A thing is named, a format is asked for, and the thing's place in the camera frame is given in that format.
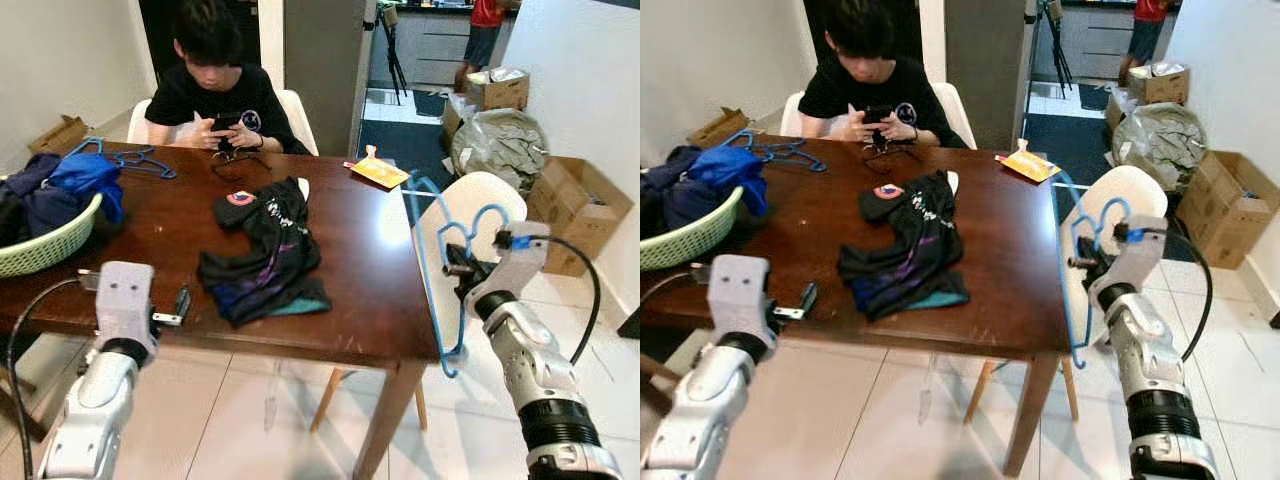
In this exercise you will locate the person in red shirt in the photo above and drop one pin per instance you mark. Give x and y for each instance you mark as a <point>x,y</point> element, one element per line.
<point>1150,12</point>
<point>487,15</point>

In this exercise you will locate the black t-shirt with red badge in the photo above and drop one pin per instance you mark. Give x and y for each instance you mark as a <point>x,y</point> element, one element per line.
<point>265,250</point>
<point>905,250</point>

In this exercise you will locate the person in black t-shirt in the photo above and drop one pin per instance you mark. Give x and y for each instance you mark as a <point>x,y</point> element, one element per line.
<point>860,90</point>
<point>220,95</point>

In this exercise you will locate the bright blue cloth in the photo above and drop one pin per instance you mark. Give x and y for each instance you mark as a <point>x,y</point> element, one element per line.
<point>730,165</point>
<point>85,172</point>

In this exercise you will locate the blue plastic hanger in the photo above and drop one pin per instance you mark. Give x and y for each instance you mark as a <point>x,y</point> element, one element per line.
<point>490,208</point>
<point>1112,203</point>
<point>150,160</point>
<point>800,155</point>

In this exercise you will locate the pale green laundry basket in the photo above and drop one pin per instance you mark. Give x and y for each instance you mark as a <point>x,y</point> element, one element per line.
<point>690,240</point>
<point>50,250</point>

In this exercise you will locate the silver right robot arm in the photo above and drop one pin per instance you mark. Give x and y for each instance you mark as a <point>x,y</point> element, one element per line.
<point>1140,350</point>
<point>530,360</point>

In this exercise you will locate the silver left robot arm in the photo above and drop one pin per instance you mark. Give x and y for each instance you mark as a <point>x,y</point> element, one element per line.
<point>95,410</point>
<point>705,400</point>

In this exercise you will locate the grey plastic bag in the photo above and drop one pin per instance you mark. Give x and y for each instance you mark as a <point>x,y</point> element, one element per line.
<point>500,145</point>
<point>1160,145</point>

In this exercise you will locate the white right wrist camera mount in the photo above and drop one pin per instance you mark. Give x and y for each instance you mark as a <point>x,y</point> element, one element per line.
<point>525,255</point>
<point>1140,250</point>

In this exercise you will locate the black smartphone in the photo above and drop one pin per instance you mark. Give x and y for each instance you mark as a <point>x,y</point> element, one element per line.
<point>226,122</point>
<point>877,115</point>

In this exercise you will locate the white shell chair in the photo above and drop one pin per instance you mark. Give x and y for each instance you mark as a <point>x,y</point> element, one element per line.
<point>475,190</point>
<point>1130,185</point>
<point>295,115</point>
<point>955,110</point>

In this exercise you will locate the cardboard box with silver bag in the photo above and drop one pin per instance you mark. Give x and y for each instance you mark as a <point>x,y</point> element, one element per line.
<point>1165,88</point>
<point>505,95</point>

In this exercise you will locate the black tripod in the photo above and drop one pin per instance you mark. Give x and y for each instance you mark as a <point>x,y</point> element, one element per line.
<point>1050,18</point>
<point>390,20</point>

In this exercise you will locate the small open cardboard box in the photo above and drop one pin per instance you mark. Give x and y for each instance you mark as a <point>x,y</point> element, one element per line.
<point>718,128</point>
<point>60,135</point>

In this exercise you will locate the yellow flat package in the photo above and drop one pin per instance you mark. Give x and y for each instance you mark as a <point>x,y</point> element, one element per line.
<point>380,172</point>
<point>1030,165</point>

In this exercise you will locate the large cardboard box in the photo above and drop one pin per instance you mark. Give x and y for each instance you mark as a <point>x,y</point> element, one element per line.
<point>1230,210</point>
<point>580,215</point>

